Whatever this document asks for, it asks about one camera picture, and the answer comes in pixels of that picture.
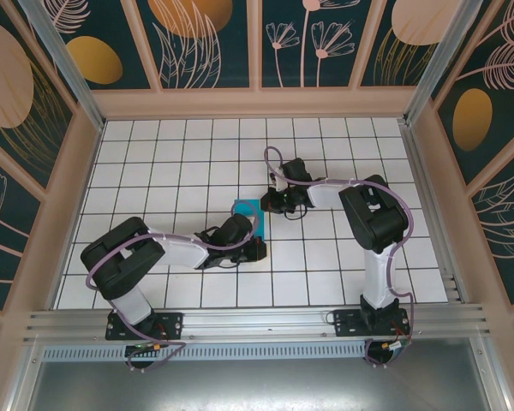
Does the blue square paper sheet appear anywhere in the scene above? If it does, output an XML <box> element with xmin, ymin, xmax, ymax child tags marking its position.
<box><xmin>231</xmin><ymin>197</ymin><xmax>268</xmax><ymax>242</ymax></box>

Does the steel sheet panel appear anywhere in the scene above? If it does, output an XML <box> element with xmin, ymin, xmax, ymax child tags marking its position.
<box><xmin>8</xmin><ymin>337</ymin><xmax>509</xmax><ymax>411</ymax></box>

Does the small electronics board with connector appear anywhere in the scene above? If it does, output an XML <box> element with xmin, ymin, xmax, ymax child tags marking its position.
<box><xmin>379</xmin><ymin>337</ymin><xmax>414</xmax><ymax>354</ymax></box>
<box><xmin>125</xmin><ymin>341</ymin><xmax>169</xmax><ymax>357</ymax></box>

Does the long aluminium mounting rail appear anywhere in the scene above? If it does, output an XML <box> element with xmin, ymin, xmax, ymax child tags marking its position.
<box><xmin>23</xmin><ymin>303</ymin><xmax>493</xmax><ymax>346</ymax></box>

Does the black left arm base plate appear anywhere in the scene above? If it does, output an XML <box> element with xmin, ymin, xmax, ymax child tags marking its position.
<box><xmin>105</xmin><ymin>311</ymin><xmax>185</xmax><ymax>342</ymax></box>

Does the grey slotted cable duct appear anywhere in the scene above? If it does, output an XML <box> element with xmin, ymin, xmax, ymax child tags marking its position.
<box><xmin>41</xmin><ymin>344</ymin><xmax>368</xmax><ymax>361</ymax></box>

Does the aluminium side rail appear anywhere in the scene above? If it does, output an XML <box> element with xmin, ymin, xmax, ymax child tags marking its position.
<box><xmin>398</xmin><ymin>121</ymin><xmax>470</xmax><ymax>306</ymax></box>

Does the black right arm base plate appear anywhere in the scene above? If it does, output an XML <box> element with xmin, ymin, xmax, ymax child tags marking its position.
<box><xmin>332</xmin><ymin>307</ymin><xmax>412</xmax><ymax>339</ymax></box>

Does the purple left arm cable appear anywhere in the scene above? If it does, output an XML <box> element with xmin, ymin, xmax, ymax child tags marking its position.
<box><xmin>87</xmin><ymin>200</ymin><xmax>260</xmax><ymax>372</ymax></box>

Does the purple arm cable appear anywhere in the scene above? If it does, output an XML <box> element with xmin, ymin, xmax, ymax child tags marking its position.
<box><xmin>263</xmin><ymin>146</ymin><xmax>415</xmax><ymax>370</ymax></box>
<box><xmin>87</xmin><ymin>200</ymin><xmax>260</xmax><ymax>372</ymax></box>

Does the aluminium corner post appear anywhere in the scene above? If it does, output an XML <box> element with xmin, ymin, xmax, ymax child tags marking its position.
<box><xmin>16</xmin><ymin>0</ymin><xmax>107</xmax><ymax>132</ymax></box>
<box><xmin>402</xmin><ymin>0</ymin><xmax>485</xmax><ymax>126</ymax></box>

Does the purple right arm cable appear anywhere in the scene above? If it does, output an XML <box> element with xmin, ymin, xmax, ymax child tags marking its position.
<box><xmin>263</xmin><ymin>146</ymin><xmax>415</xmax><ymax>370</ymax></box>

